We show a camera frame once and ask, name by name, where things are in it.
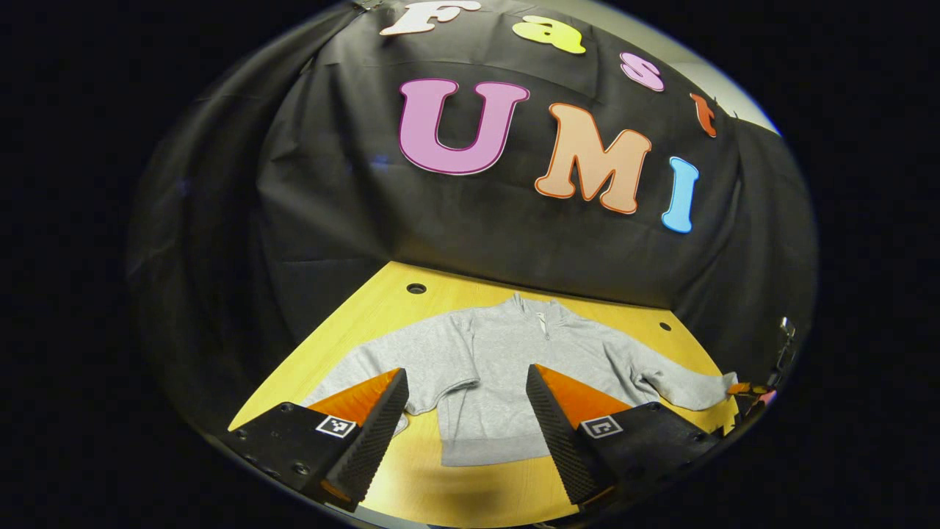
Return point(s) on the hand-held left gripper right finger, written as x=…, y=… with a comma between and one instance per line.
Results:
x=558, y=433

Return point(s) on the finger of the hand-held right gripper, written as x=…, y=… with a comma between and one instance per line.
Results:
x=745, y=389

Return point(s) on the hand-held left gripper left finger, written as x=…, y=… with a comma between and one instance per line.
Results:
x=378, y=433

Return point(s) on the grey zip-neck sweatshirt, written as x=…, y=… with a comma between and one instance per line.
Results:
x=499, y=367

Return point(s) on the black backdrop cloth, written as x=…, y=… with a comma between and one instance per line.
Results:
x=352, y=206

